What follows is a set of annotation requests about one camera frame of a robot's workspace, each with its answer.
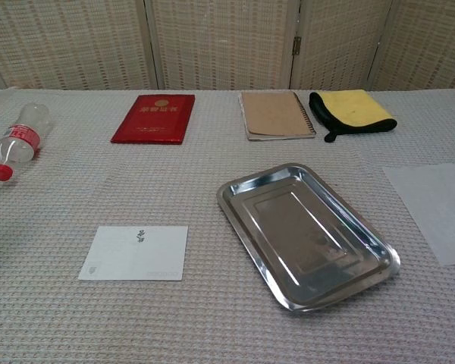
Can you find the white paper sheet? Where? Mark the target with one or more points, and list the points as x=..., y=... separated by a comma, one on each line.
x=436, y=212

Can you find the stainless steel tray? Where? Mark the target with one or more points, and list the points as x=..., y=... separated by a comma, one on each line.
x=303, y=235

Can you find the brown spiral notebook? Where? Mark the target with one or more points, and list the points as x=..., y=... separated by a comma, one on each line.
x=275, y=115

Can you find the red certificate book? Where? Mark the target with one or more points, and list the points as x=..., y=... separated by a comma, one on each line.
x=153, y=121

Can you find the white postcard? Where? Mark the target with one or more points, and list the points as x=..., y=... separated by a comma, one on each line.
x=136, y=258

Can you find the beige woven tablecloth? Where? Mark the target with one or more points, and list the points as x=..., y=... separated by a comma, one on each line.
x=98, y=182

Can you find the woven folding screen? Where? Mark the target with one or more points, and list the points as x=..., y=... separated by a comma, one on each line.
x=220, y=41

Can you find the yellow and black cloth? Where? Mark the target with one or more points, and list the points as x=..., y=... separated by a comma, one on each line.
x=354, y=106

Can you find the metal screen hinge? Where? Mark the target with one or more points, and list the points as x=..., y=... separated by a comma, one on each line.
x=297, y=45

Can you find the clear plastic bottle red cap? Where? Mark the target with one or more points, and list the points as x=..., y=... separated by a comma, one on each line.
x=21, y=138

